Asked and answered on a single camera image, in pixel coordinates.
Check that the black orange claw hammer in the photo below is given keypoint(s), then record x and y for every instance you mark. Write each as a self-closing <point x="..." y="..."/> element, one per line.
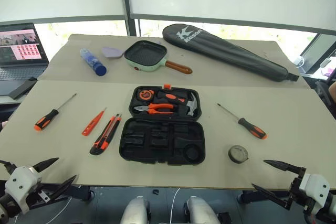
<point x="172" y="96"/>

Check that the black orange tape measure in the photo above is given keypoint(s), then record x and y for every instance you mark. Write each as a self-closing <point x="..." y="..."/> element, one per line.
<point x="146" y="95"/>

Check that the black Kason racket bag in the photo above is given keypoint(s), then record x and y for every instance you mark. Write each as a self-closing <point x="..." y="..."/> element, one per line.
<point x="223" y="48"/>

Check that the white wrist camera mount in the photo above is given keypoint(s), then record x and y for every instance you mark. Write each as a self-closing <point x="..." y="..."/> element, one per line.
<point x="22" y="182"/>
<point x="315" y="184"/>

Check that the bystander bare forearm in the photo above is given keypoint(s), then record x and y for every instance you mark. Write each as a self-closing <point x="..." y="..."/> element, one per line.
<point x="333" y="87"/>

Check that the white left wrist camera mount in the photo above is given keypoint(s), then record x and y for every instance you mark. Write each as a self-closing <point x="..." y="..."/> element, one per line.
<point x="22" y="182"/>

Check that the blue water bottle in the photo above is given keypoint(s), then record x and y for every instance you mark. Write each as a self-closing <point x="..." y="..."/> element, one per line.
<point x="92" y="61"/>

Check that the orange test pen screwdriver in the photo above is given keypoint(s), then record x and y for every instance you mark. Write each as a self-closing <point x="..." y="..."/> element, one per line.
<point x="90" y="125"/>

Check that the flat black box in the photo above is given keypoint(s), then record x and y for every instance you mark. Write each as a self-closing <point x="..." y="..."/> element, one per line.
<point x="22" y="89"/>

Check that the black orange utility knife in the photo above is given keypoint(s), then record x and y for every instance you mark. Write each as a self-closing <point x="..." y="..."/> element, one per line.
<point x="105" y="136"/>

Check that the black electrical tape roll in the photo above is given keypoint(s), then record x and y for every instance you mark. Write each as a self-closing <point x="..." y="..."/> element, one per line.
<point x="237" y="154"/>

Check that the black tool case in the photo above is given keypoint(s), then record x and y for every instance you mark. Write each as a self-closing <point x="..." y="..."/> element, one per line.
<point x="147" y="153"/>

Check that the black table leg foot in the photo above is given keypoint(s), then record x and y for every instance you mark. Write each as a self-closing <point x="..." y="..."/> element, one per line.
<point x="262" y="196"/>
<point x="78" y="193"/>

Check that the tilted dark monitor screen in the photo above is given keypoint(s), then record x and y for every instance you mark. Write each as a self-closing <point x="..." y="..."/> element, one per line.
<point x="319" y="53"/>

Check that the open black laptop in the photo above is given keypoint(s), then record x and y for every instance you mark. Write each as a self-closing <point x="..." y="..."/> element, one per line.
<point x="21" y="51"/>

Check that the black orange screwdriver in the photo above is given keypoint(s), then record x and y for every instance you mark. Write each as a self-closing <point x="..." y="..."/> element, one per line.
<point x="46" y="120"/>
<point x="252" y="128"/>

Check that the grey window frame post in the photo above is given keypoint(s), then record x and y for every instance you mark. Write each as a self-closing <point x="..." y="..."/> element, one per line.
<point x="128" y="3"/>

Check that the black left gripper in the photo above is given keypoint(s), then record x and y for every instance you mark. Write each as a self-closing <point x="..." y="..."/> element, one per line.
<point x="39" y="204"/>

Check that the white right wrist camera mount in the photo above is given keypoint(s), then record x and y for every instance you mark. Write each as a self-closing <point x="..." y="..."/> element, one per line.
<point x="315" y="184"/>

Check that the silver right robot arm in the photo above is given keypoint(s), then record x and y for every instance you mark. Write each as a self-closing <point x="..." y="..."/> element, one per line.
<point x="330" y="208"/>

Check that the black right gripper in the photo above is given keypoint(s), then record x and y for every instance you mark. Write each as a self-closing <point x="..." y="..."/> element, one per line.
<point x="295" y="190"/>

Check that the green electric frying pan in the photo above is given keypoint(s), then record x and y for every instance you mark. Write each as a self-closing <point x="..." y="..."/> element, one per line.
<point x="145" y="56"/>

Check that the black office chair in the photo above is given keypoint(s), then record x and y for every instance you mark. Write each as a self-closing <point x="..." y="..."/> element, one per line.
<point x="324" y="98"/>

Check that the silver rounded robot knee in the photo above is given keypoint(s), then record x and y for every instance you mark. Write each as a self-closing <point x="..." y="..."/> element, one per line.
<point x="200" y="212"/>
<point x="135" y="212"/>

